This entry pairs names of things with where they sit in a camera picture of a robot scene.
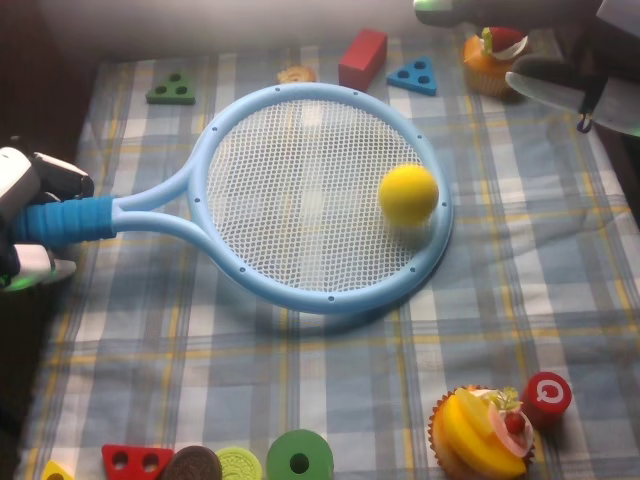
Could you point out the light green toy cookie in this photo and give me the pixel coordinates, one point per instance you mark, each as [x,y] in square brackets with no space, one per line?
[240,467]

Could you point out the toy tart with strawberries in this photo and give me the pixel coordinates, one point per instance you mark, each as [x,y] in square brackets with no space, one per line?
[487,75]

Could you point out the red cylinder block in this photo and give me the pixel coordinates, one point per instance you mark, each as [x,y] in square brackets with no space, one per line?
[537,415]

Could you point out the yellow triangle block with hole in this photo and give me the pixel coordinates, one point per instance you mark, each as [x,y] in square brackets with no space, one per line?
[52,472]

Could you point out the blue triangle block with holes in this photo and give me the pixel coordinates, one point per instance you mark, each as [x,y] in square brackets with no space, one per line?
[415,89]

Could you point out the brown chocolate toy cookie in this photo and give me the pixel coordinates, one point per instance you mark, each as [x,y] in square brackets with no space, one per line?
[192,465]

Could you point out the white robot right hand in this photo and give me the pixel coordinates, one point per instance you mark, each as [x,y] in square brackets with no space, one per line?
[545,82]

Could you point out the red triangle block with holes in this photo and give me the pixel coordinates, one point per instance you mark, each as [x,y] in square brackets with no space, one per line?
[135,457]

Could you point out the toy cupcake with orange fruit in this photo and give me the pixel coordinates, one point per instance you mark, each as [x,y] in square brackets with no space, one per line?
[470,440]

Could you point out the red rectangular block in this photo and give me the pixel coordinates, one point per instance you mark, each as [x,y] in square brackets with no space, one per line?
[360,65]

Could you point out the blue plaid tablecloth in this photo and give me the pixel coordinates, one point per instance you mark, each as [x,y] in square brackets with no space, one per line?
[125,350]

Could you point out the white robot body shell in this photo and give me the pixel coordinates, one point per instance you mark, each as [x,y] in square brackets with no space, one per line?
[200,25]

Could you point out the light blue toy racket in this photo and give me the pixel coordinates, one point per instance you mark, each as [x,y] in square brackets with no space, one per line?
[65,220]

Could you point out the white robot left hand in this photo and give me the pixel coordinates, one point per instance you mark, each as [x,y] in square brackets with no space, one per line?
[15,170]

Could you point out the yellow foam ball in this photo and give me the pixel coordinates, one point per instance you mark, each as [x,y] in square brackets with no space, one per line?
[407,195]

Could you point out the green triangle block with holes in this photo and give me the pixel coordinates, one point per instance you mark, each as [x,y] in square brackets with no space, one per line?
[172,100]

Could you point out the tan toy biscuit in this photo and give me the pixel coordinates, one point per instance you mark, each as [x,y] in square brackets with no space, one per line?
[295,75]

